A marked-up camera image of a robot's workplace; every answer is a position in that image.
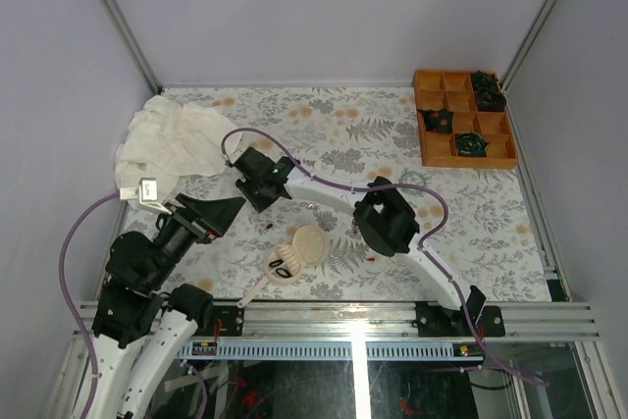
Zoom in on wooden compartment tray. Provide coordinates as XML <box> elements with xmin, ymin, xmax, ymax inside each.
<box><xmin>413</xmin><ymin>70</ymin><xmax>518</xmax><ymax>170</ymax></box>

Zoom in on crumpled white cloth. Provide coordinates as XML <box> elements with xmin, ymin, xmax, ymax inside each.
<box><xmin>114</xmin><ymin>95</ymin><xmax>242</xmax><ymax>203</ymax></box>

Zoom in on black flower yellow green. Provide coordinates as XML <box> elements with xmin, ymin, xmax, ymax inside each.
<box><xmin>454</xmin><ymin>131</ymin><xmax>489</xmax><ymax>158</ymax></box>

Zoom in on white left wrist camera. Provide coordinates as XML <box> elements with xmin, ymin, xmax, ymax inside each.
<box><xmin>119</xmin><ymin>178</ymin><xmax>172</xmax><ymax>215</ymax></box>

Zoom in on black fabric flower top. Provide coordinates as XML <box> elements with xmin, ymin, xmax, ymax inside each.
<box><xmin>470</xmin><ymin>71</ymin><xmax>499</xmax><ymax>91</ymax></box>

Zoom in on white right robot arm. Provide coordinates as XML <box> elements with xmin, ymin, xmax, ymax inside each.
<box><xmin>232</xmin><ymin>147</ymin><xmax>486</xmax><ymax>336</ymax></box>

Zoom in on black fabric flower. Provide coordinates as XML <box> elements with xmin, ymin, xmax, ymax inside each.
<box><xmin>474</xmin><ymin>88</ymin><xmax>506</xmax><ymax>113</ymax></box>
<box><xmin>470</xmin><ymin>71</ymin><xmax>499</xmax><ymax>91</ymax></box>

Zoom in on black flower orange dots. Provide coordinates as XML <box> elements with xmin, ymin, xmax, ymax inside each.
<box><xmin>419</xmin><ymin>108</ymin><xmax>453</xmax><ymax>134</ymax></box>

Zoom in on green beaded bracelet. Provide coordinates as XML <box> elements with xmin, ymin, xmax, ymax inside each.
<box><xmin>397</xmin><ymin>168</ymin><xmax>427</xmax><ymax>189</ymax></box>

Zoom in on aluminium front rail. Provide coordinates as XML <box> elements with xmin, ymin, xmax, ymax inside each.
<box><xmin>68</xmin><ymin>298</ymin><xmax>602</xmax><ymax>341</ymax></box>

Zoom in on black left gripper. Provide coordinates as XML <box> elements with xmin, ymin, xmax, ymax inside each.
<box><xmin>150</xmin><ymin>193</ymin><xmax>249</xmax><ymax>289</ymax></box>

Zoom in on beige round jewelry case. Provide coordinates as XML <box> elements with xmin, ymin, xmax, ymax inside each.
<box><xmin>236</xmin><ymin>225</ymin><xmax>330</xmax><ymax>308</ymax></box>

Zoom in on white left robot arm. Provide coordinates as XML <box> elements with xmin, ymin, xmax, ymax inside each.
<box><xmin>73</xmin><ymin>194</ymin><xmax>245</xmax><ymax>418</ymax></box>

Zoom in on floral patterned table mat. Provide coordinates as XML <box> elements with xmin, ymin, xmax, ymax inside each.
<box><xmin>163</xmin><ymin>87</ymin><xmax>550</xmax><ymax>301</ymax></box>

